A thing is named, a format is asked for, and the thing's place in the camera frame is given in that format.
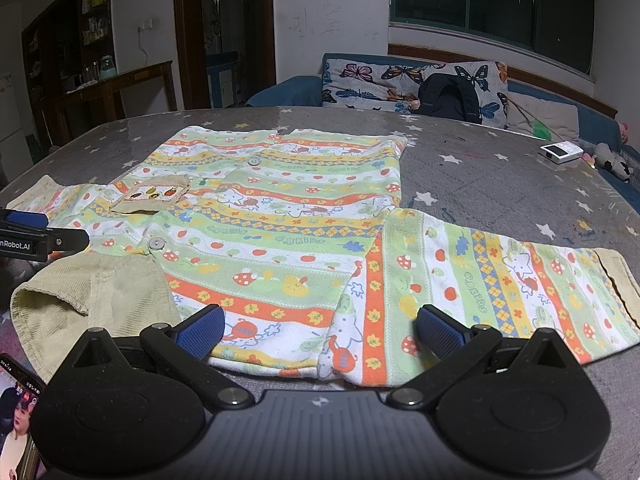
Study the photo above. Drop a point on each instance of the beige cushion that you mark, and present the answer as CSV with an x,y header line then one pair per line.
x,y
545,115

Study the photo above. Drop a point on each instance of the black and white plush toy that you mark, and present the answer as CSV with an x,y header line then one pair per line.
x,y
612,162

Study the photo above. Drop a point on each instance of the wooden door frame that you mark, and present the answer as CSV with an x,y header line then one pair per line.
x,y
182,35

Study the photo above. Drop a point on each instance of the small white device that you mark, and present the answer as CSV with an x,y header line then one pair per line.
x,y
560,152

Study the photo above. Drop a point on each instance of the blue sofa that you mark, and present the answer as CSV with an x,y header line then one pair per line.
x,y
285,90

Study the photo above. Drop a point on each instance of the grey star-print mattress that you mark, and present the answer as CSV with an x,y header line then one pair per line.
x,y
500,170

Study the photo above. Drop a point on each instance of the butterfly print cushion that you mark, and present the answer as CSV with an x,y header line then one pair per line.
x,y
370,80

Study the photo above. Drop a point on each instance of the dark window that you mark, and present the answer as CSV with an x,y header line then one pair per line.
x,y
500,5

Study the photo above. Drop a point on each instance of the white wall socket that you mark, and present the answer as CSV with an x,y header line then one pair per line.
x,y
144,25

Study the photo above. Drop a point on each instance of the pink plush toy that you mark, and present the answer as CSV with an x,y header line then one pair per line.
x,y
625,131

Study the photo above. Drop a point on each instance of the wooden wall rail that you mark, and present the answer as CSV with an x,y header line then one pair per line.
x,y
550,82

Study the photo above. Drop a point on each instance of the colourful patterned towel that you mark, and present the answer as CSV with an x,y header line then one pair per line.
x,y
300,210

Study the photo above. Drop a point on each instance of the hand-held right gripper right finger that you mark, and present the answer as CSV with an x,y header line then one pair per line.
x,y
440,332

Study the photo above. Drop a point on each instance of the black backpack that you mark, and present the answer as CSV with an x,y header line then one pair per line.
x,y
450,100

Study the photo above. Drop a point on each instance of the dark wooden shelf cabinet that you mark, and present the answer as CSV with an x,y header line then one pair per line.
x,y
65,35

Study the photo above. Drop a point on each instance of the small green toy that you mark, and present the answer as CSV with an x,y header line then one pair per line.
x,y
541,130

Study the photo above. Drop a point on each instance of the wooden side table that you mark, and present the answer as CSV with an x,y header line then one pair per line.
x,y
125,80

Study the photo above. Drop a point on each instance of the pale blue kettle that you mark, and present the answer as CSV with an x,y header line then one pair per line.
x,y
107,67

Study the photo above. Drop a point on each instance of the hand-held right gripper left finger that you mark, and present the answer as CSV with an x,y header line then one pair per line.
x,y
202,332

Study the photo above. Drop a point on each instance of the smartphone with lit screen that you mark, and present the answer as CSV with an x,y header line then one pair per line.
x,y
17,420

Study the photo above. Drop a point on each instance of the blue and white cabinet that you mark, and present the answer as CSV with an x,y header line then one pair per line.
x,y
222,80

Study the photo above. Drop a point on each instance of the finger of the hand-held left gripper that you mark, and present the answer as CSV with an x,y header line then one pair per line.
x,y
70,240
25,218

